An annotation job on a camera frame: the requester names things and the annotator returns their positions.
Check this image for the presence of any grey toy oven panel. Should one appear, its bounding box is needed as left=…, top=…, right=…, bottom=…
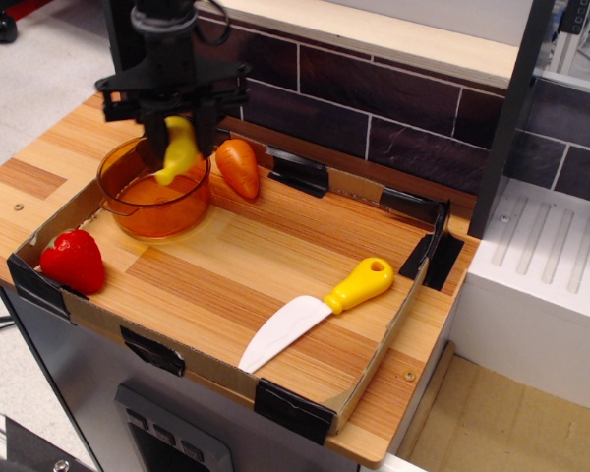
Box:
left=114, top=385, right=234, bottom=472

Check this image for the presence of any orange transparent plastic pot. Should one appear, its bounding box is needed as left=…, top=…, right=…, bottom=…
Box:
left=96, top=138, right=211, bottom=240

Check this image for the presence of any yellow toy banana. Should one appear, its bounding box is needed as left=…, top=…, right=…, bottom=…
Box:
left=154, top=116, right=199, bottom=186

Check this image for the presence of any white toy sink drainboard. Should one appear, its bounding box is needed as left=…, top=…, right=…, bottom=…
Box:
left=450, top=179, right=590, bottom=409

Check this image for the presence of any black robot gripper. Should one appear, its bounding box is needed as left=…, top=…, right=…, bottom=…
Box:
left=95, top=29, right=251, bottom=167

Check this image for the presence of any black caster wheel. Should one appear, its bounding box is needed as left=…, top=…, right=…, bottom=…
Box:
left=0, top=12, right=18, bottom=44

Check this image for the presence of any red toy strawberry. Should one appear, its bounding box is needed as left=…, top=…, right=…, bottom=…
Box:
left=39, top=229, right=105, bottom=295

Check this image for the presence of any toy knife yellow handle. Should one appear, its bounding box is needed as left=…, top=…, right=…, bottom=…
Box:
left=238, top=258, right=394, bottom=374

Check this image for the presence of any cardboard fence with black tape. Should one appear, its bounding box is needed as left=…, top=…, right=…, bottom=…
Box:
left=6, top=107, right=466, bottom=446

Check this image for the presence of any orange toy carrot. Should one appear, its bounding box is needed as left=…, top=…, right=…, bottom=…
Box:
left=215, top=139, right=260, bottom=199

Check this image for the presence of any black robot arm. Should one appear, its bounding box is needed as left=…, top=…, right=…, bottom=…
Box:
left=95, top=1, right=250, bottom=170

